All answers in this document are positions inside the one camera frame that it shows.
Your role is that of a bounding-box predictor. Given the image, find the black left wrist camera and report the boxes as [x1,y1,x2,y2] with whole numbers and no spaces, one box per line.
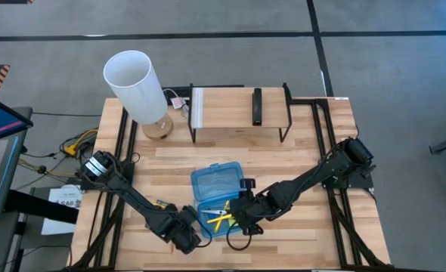
[180,206,199,224]

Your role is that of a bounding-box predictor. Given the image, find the black monitor stand foot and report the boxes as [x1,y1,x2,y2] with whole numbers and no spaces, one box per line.
[3,188,79,224]

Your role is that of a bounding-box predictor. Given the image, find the black stapler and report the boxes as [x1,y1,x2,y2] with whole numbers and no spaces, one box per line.
[252,87,264,127]

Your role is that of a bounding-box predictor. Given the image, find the white shade wooden base lamp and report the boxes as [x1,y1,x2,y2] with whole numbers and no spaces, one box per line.
[102,50,175,141]

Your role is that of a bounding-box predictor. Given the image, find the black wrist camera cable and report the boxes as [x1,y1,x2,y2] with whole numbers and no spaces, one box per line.
[225,225,252,252]

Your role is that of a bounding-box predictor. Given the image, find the blue plastic pencil case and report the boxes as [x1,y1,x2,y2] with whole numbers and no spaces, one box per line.
[190,161,246,240]

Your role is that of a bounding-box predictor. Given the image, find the blue screen monitor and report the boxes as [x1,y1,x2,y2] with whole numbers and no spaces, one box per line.
[0,90,34,147]

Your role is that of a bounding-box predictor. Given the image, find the yellow highlighter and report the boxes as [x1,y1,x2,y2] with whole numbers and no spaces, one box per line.
[206,213,234,225]

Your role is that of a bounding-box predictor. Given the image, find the yellow cable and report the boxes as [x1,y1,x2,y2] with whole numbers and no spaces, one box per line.
[62,128,99,156]

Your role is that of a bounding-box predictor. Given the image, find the white printed paper sheet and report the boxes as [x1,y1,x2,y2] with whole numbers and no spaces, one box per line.
[40,184,84,236]

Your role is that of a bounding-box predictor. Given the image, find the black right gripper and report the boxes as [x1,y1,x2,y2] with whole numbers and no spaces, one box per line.
[230,188,271,236]

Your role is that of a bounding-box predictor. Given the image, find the wooden shelf black metal legs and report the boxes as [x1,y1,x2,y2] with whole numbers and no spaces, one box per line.
[187,82,294,144]

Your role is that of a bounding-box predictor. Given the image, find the orange pencil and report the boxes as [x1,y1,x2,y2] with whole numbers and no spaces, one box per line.
[214,199,231,234]

